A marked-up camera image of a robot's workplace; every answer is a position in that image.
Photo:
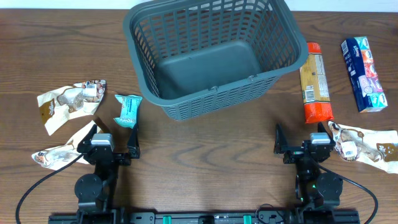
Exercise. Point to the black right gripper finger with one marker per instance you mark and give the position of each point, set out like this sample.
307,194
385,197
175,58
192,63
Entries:
323,136
281,146

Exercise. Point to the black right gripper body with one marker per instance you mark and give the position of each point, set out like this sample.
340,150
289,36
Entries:
301,152

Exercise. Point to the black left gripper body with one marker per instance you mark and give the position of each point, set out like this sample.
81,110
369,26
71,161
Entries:
122,160

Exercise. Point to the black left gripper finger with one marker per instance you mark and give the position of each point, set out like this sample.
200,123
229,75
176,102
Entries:
133,143
86,141

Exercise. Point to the orange spaghetti pasta package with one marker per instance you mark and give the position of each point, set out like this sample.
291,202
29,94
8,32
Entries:
315,92

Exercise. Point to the blue Kleenex tissue pack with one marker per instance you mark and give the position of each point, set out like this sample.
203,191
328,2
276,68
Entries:
367,90

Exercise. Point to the beige snack pouch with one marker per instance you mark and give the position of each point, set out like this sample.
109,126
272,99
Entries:
69,102
374,148
56,157

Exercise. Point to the grey plastic laundry basket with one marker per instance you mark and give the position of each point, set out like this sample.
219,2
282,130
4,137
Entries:
194,57

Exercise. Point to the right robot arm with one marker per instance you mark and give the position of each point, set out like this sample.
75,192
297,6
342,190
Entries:
318,190

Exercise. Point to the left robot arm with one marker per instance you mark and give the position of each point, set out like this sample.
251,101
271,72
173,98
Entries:
95,191

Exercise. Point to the teal snack wrapper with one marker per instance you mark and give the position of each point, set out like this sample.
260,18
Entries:
129,110

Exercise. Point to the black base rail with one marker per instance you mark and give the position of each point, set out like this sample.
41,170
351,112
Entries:
262,216

